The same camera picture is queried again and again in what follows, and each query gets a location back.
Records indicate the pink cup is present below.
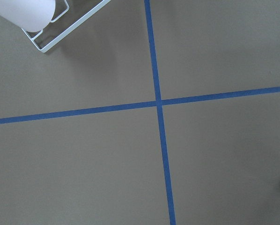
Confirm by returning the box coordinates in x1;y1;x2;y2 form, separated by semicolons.
0;0;56;32

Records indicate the white wire cup rack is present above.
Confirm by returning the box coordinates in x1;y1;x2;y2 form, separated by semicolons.
23;0;110;53

